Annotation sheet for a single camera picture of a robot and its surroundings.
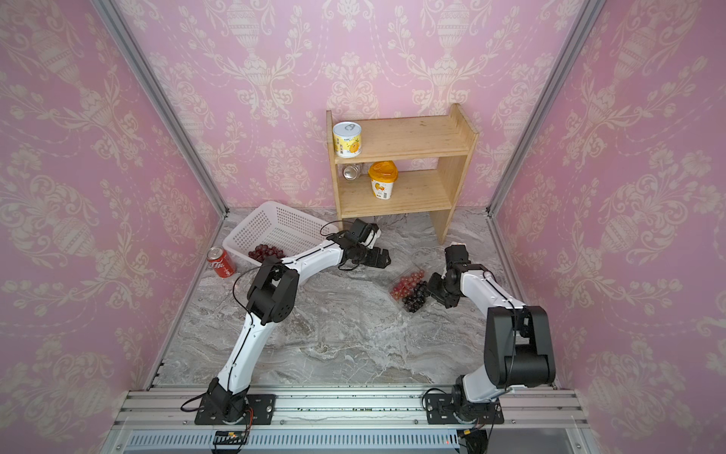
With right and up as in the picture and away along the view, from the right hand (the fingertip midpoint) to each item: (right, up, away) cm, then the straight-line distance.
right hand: (432, 292), depth 92 cm
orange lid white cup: (-16, +38, -2) cm, 41 cm away
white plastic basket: (-56, +22, +21) cm, 64 cm away
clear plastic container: (-7, +5, +8) cm, 12 cm away
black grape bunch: (-5, -2, 0) cm, 6 cm away
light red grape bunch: (-8, +2, 0) cm, 9 cm away
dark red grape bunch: (-58, +13, +9) cm, 61 cm away
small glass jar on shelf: (-26, +40, +5) cm, 48 cm away
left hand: (-16, +9, +10) cm, 21 cm away
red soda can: (-70, +10, +1) cm, 70 cm away
